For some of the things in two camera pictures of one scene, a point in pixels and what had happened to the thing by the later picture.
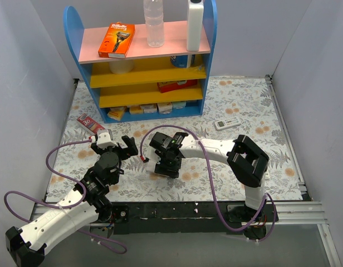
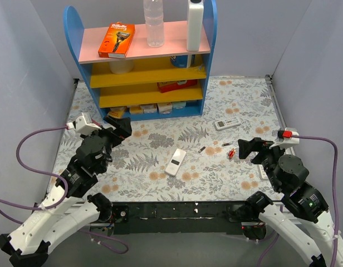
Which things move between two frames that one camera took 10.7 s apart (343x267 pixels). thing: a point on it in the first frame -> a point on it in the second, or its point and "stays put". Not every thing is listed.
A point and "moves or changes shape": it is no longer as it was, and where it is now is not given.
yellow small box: x=116 y=112 stays put
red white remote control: x=150 y=166 moves or changes shape
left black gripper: x=116 y=149 -> x=112 y=133
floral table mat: x=233 y=107 stays put
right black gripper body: x=166 y=170 -> x=260 y=153
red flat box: x=170 y=86 stays put
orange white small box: x=136 y=109 stays put
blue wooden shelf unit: x=153 y=83 stays put
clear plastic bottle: x=154 y=21 stays put
